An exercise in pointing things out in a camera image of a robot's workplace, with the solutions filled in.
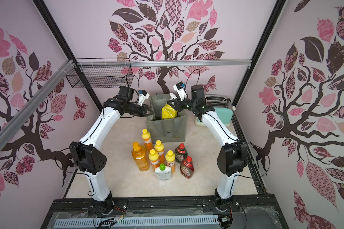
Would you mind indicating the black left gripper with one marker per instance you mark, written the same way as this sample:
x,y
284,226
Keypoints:
x,y
145,107

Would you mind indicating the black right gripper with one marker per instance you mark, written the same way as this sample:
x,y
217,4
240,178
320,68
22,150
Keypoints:
x,y
177,104

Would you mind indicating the large yellow dish soap bottle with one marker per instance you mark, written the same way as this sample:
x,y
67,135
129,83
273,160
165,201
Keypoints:
x,y
168,112

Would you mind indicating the grey-green shopping bag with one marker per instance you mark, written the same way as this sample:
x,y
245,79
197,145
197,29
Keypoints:
x,y
165,130

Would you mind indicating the orange pump soap bottle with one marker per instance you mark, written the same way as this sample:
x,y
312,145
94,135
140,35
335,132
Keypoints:
x,y
140,156

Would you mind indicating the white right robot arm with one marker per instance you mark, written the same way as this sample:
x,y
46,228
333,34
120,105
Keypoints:
x,y
232,158

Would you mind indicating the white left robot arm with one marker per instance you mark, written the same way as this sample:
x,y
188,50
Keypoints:
x,y
86,152

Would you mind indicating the orange bottle yellow cap rear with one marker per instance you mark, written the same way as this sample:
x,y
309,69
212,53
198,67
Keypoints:
x,y
146,136

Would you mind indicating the mint green toaster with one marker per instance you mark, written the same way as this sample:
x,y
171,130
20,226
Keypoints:
x,y
222,105

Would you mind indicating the orange bottle yellow cap middle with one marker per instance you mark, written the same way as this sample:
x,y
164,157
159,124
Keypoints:
x,y
159,147

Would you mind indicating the orange bottle yellow cap front-left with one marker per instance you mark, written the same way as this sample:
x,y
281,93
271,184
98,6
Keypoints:
x,y
154,159

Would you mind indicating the dark green bottle red cap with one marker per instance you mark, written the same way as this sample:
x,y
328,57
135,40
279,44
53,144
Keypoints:
x,y
181,153

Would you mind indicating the orange bottle yellow cap front-right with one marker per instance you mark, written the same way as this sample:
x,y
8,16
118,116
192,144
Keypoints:
x,y
170,160

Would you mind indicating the white bottle green cap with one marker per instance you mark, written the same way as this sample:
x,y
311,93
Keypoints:
x,y
163,172

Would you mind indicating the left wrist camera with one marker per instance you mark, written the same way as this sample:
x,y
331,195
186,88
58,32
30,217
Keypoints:
x,y
127,93

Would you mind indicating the black wire basket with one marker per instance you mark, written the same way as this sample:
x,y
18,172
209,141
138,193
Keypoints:
x,y
101,73

